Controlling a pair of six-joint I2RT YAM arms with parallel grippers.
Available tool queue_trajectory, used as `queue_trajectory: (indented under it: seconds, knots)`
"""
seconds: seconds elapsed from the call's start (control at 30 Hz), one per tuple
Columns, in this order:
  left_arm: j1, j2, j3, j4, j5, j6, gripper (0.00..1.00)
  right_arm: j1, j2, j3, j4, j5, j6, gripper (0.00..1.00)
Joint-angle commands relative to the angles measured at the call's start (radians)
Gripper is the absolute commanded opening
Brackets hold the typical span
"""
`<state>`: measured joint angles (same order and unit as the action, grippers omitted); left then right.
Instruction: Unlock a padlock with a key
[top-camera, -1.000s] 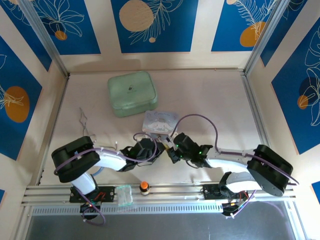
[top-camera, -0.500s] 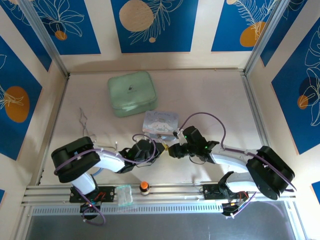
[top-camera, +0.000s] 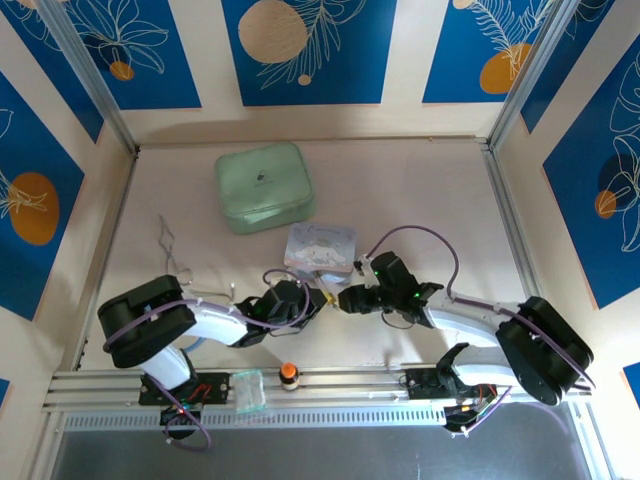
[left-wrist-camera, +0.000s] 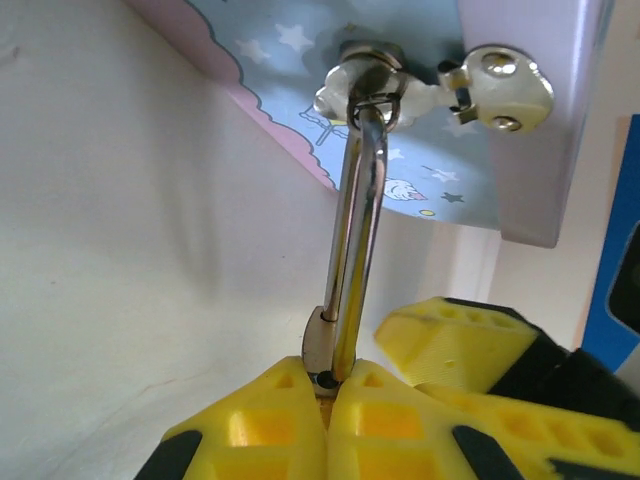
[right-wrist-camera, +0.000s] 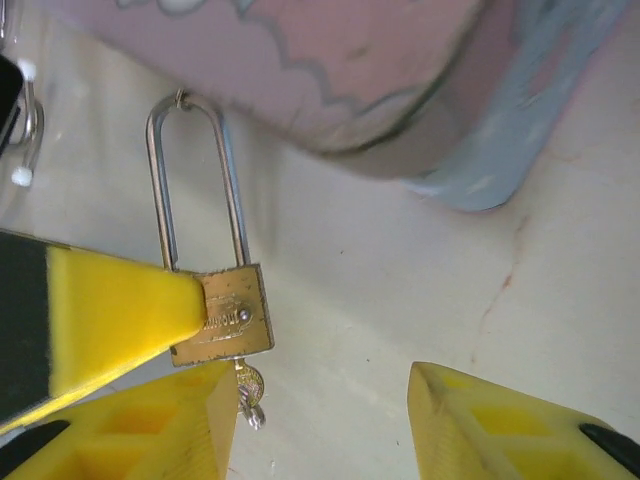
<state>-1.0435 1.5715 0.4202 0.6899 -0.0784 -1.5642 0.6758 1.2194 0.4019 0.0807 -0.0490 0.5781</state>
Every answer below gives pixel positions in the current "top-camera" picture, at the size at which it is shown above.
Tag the orange capped small bottle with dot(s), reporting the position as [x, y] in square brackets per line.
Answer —
[289, 376]

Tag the clear plastic bag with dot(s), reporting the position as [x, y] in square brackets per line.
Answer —
[248, 391]

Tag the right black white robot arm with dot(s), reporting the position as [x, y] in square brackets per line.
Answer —
[545, 350]

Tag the aluminium frame rail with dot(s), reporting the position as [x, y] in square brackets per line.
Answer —
[350, 395]

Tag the cartoon print tin box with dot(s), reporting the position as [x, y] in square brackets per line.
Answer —
[320, 250]

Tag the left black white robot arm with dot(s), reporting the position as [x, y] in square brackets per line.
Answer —
[145, 320]

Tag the brass padlock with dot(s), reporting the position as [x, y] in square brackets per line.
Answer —
[330, 299]

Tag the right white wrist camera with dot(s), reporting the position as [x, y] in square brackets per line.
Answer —
[361, 264]

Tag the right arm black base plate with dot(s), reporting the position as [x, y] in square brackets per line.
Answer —
[422, 385]

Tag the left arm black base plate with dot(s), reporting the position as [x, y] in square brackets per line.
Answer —
[210, 389]

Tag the mint green zip case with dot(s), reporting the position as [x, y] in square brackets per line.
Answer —
[262, 187]

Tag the aluminium frame post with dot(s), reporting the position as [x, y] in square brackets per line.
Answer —
[530, 75]
[90, 80]

